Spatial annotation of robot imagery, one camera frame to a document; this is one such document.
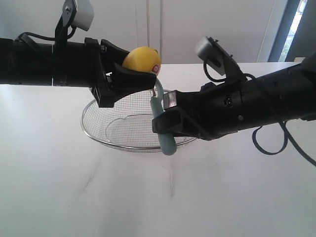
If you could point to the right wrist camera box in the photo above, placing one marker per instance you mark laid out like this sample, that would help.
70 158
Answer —
210 52

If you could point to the teal handled peeler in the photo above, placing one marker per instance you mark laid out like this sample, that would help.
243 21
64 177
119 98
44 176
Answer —
166 139

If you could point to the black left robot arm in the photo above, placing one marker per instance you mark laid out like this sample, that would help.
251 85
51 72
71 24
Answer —
41 64

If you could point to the oval steel mesh basket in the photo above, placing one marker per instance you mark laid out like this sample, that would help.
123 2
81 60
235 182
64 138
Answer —
127 126

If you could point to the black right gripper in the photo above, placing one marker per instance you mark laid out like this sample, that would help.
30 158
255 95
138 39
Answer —
207 114

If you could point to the yellow lemon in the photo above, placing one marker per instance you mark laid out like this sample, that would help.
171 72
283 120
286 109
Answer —
143 59

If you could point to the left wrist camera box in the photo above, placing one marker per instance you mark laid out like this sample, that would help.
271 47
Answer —
77 13

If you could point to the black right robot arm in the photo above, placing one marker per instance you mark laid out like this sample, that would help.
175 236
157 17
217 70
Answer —
283 95

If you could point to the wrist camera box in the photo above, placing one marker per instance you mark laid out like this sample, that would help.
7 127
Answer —
77 13
210 52

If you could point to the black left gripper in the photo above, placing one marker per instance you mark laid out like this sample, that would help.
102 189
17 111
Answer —
123 81

